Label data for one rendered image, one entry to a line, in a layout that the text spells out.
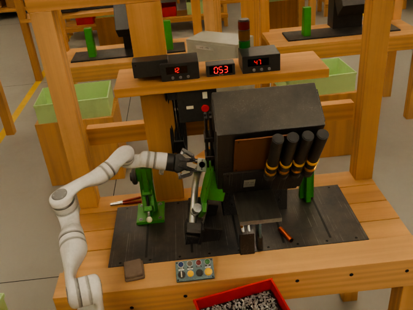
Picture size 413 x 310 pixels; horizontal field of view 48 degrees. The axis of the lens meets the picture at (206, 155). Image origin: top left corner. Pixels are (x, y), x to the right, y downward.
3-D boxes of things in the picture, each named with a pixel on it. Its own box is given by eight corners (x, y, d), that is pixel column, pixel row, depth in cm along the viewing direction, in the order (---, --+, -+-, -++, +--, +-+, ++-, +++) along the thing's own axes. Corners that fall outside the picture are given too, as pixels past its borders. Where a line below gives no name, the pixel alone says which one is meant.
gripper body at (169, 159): (164, 169, 189) (187, 172, 191) (166, 149, 192) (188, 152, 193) (162, 173, 197) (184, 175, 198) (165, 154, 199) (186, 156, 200)
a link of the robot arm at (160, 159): (165, 155, 203) (151, 153, 202) (168, 149, 192) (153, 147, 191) (163, 175, 200) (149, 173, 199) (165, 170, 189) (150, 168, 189)
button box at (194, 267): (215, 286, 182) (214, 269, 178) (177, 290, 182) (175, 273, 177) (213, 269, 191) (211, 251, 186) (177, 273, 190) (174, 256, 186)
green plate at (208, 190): (220, 213, 193) (231, 170, 183) (201, 210, 192) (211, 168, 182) (218, 197, 203) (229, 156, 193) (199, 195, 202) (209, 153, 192)
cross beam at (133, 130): (353, 119, 228) (354, 102, 224) (89, 146, 225) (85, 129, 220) (349, 115, 232) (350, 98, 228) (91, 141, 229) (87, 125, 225)
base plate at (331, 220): (369, 242, 195) (369, 238, 194) (108, 270, 192) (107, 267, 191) (337, 187, 231) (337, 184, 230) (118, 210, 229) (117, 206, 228)
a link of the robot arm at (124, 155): (138, 150, 188) (112, 170, 181) (136, 161, 195) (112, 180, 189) (126, 139, 190) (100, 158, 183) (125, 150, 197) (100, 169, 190)
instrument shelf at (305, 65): (329, 77, 194) (329, 68, 192) (115, 98, 192) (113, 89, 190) (313, 58, 215) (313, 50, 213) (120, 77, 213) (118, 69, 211)
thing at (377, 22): (372, 178, 236) (396, -22, 187) (80, 209, 232) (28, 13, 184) (365, 169, 244) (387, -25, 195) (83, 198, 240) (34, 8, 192)
